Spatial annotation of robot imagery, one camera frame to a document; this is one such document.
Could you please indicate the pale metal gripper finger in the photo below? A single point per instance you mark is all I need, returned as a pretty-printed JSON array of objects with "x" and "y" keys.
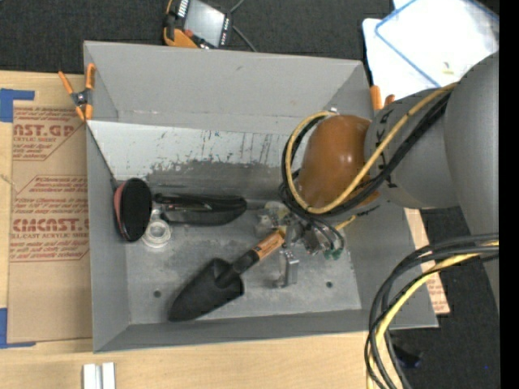
[
  {"x": 289, "y": 268},
  {"x": 264, "y": 224}
]

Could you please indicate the black oval disc red rim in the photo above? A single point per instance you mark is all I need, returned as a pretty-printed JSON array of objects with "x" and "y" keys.
[{"x": 133, "y": 210}]

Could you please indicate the grey metal bin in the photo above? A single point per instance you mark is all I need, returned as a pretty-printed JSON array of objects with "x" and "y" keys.
[{"x": 194, "y": 87}]

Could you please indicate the brown cardboard board red print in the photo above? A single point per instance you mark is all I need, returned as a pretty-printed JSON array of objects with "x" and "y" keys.
[{"x": 48, "y": 294}]

